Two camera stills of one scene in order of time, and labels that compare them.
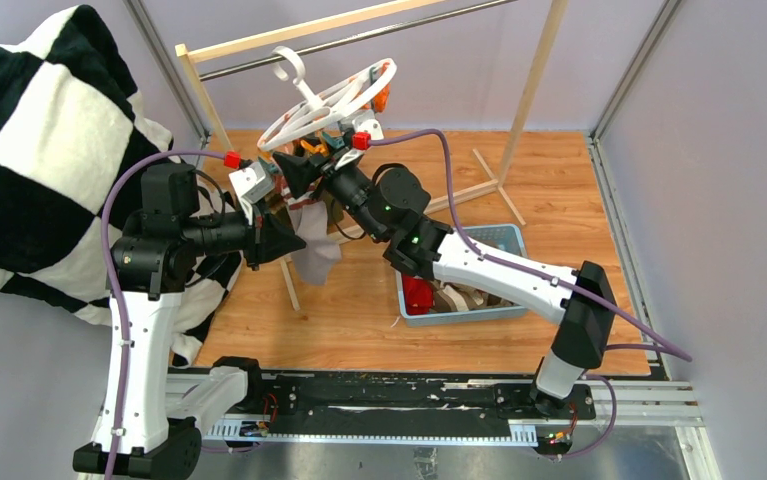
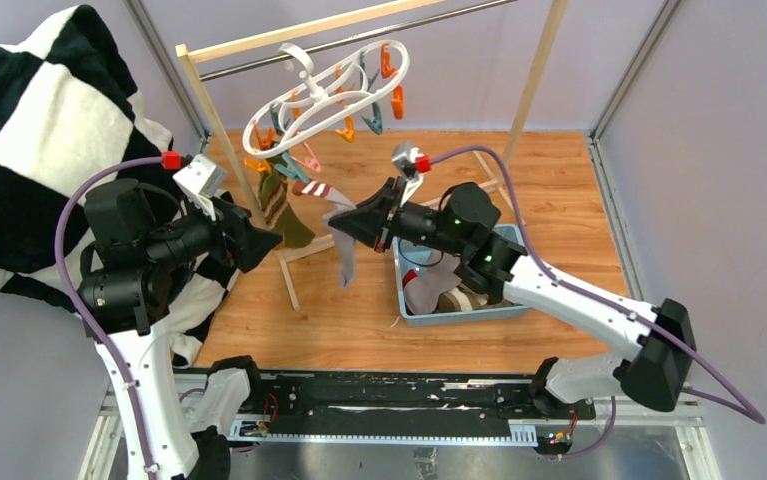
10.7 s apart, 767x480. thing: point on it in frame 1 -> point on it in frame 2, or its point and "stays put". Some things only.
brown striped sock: (456, 297) stays put
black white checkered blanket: (46, 122) stays put
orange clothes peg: (381, 99) -> (398, 103)
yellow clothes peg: (318, 149) -> (349, 130)
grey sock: (312, 263) -> (422, 292)
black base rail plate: (396, 407) stays put
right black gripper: (300, 174) -> (367, 221)
